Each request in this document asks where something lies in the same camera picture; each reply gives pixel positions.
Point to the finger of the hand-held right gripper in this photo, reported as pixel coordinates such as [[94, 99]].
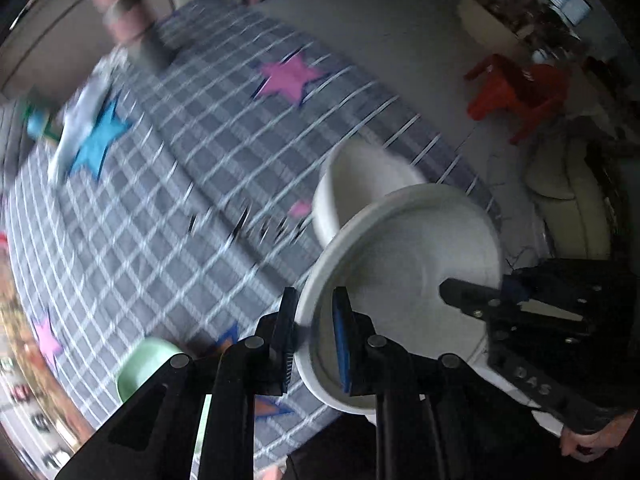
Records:
[[467, 297], [517, 286]]

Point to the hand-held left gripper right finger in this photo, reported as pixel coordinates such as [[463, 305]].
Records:
[[342, 345]]

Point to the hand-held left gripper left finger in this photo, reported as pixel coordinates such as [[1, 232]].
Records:
[[288, 342]]

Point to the white bowl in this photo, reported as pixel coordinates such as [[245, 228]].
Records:
[[410, 265], [365, 185]]

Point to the green square plate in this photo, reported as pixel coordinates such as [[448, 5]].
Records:
[[142, 367]]

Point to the person's right hand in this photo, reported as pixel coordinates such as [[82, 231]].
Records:
[[597, 440]]

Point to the beige sofa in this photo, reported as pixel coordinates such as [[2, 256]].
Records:
[[565, 185]]

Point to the grey checked star blanket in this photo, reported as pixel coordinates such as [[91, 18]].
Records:
[[175, 210]]

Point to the red plastic stool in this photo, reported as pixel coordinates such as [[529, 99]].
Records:
[[520, 92]]

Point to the round beige table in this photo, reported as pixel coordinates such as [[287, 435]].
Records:
[[500, 15]]

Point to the white crumpled tissue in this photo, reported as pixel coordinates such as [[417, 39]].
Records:
[[82, 105]]

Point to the metal cup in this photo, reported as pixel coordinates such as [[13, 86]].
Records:
[[150, 54]]

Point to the green cap drink bottle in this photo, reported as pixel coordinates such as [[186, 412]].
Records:
[[37, 121]]

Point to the pink cup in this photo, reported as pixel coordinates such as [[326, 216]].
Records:
[[120, 5]]

